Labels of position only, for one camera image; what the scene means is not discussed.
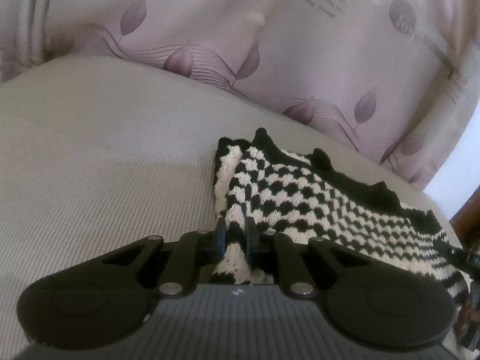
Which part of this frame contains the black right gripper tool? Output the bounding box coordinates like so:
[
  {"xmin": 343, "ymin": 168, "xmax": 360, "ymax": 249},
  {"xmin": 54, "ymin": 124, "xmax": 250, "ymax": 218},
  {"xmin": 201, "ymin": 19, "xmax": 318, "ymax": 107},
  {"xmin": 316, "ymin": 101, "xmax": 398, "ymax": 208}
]
[{"xmin": 433, "ymin": 241, "xmax": 479, "ymax": 351}]

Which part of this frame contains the brown wooden furniture frame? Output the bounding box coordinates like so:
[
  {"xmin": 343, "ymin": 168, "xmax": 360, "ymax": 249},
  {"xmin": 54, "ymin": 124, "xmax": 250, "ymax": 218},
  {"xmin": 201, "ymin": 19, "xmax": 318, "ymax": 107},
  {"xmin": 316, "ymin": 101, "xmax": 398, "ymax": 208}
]
[{"xmin": 450, "ymin": 189, "xmax": 480, "ymax": 250}]

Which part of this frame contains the grey fabric mattress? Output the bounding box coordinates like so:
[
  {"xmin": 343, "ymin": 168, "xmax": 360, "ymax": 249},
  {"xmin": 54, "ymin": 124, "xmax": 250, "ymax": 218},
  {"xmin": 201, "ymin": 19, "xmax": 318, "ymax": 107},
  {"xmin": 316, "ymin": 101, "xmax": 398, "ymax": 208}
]
[{"xmin": 1, "ymin": 55, "xmax": 448, "ymax": 359}]

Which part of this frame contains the pink leaf print curtain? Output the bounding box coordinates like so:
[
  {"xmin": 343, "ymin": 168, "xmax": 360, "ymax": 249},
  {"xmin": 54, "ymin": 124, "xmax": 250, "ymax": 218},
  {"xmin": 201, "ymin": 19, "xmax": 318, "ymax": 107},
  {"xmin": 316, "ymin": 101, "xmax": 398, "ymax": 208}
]
[{"xmin": 1, "ymin": 0, "xmax": 479, "ymax": 188}]

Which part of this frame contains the black white striped knit sweater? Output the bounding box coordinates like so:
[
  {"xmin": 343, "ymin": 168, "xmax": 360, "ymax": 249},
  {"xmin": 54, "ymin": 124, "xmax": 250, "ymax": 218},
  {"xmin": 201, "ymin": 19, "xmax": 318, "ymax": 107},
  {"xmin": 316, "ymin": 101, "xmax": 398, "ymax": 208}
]
[{"xmin": 212, "ymin": 128, "xmax": 469, "ymax": 304}]

